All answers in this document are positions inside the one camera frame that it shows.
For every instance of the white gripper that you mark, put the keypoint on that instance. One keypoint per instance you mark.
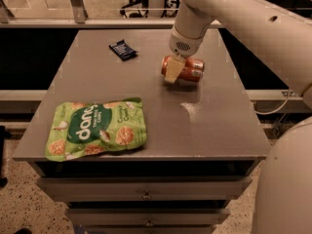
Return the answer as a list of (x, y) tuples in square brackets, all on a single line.
[(184, 45)]

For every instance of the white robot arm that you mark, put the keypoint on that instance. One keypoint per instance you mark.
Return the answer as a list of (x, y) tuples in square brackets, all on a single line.
[(280, 45)]

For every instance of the lower drawer knob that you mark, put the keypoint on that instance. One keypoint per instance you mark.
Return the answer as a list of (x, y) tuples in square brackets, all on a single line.
[(149, 223)]

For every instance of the orange coke can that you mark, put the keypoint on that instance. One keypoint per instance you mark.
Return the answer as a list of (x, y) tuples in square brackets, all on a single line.
[(193, 70)]

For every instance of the green rice chips bag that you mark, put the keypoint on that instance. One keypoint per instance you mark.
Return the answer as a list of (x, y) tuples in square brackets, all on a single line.
[(86, 129)]

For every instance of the metal window railing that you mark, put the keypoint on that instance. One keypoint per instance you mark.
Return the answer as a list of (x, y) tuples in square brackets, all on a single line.
[(82, 14)]

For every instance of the drawer knob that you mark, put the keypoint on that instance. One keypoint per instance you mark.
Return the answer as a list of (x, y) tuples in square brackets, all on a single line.
[(149, 223), (146, 196)]

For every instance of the dark blue snack bar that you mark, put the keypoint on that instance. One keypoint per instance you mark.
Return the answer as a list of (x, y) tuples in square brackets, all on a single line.
[(123, 50)]

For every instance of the grey drawer cabinet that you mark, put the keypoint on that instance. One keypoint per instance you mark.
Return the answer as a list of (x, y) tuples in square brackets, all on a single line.
[(203, 140)]

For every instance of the upper drawer knob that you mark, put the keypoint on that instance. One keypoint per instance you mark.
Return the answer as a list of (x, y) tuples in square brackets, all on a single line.
[(146, 196)]

